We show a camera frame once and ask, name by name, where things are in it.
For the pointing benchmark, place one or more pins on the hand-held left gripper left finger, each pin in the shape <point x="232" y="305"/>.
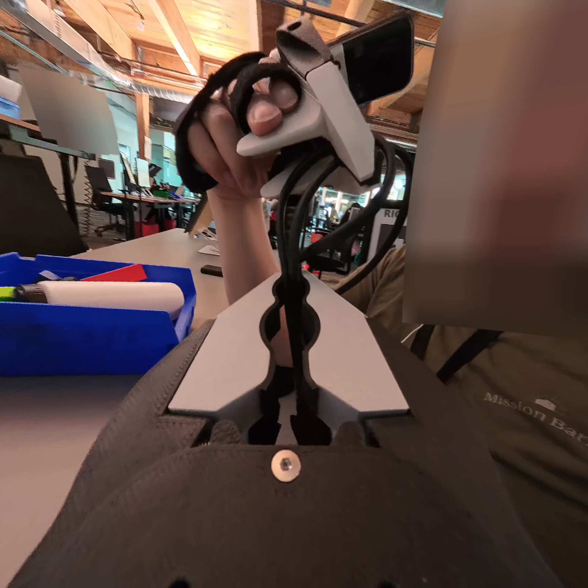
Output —
<point x="220" y="358"/>

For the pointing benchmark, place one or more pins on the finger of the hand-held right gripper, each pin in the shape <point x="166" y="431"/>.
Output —
<point x="270" y="188"/>
<point x="342" y="124"/>

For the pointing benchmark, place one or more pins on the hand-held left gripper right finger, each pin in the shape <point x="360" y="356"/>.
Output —
<point x="353" y="358"/>

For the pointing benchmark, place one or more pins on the blue plastic bin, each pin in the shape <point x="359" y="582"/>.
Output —
<point x="92" y="344"/>

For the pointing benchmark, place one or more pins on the person's right forearm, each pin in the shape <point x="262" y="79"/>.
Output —
<point x="248" y="248"/>

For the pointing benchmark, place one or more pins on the person's right hand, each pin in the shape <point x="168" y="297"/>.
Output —
<point x="225" y="151"/>

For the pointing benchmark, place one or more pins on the document board on white stand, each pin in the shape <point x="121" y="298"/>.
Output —
<point x="202" y="220"/>

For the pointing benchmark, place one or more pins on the flat black box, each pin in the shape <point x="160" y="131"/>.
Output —
<point x="211" y="271"/>

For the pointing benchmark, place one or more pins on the printed marker sign on stand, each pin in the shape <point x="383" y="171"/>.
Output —
<point x="386" y="234"/>

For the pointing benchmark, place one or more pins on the white foam roller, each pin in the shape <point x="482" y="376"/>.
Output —
<point x="115" y="296"/>

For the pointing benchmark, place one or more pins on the red flat block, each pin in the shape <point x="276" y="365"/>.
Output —
<point x="119" y="274"/>

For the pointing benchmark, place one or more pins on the black office chair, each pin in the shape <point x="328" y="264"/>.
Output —
<point x="32" y="206"/>

